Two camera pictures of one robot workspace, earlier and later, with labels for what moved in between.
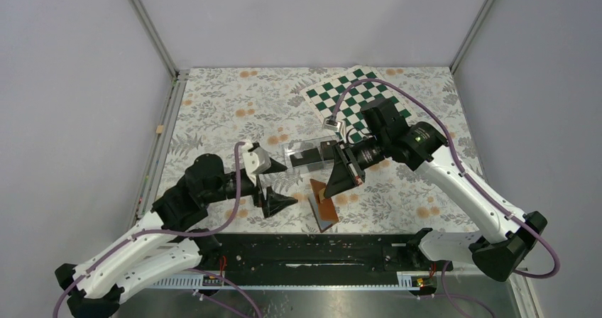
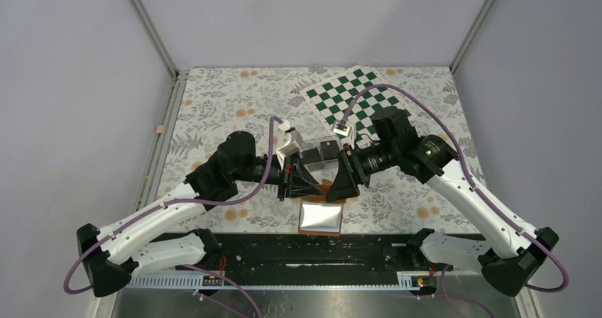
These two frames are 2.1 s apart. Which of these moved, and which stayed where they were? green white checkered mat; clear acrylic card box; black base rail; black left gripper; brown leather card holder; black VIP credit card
Moved: black left gripper; brown leather card holder
Stayed: green white checkered mat; black VIP credit card; black base rail; clear acrylic card box
